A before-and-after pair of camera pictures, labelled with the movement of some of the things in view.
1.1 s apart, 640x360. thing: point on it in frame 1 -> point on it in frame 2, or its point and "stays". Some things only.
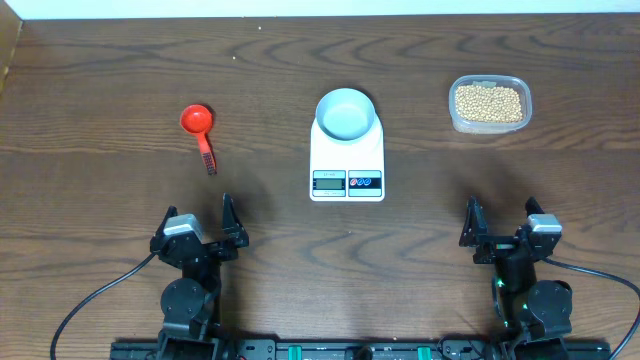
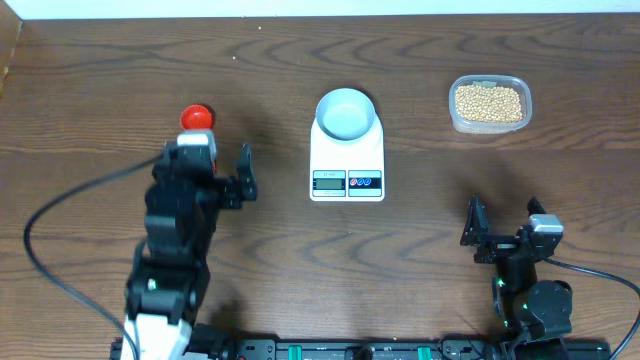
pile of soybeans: [487, 103] stays
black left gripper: [233, 234] -> [228, 190]
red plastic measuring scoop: [198, 120] stays
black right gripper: [476, 234] stays
